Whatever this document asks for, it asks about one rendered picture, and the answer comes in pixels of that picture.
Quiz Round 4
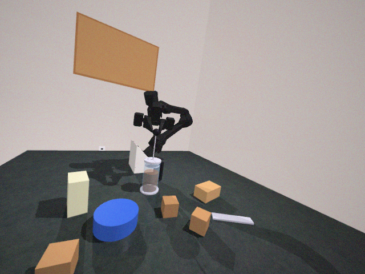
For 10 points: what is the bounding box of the blue cylinder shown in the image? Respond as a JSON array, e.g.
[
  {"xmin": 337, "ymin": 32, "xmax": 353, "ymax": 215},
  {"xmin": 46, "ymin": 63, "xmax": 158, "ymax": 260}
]
[{"xmin": 93, "ymin": 198, "xmax": 139, "ymax": 242}]

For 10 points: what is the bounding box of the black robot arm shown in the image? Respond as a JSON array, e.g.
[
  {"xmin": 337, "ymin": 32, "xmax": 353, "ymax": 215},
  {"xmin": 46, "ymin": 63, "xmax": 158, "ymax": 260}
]
[{"xmin": 142, "ymin": 91, "xmax": 193, "ymax": 157}]

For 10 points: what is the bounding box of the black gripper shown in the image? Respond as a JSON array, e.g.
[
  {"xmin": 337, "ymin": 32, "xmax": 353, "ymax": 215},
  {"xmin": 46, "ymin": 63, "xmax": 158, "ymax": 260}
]
[{"xmin": 133, "ymin": 109, "xmax": 175, "ymax": 133}]

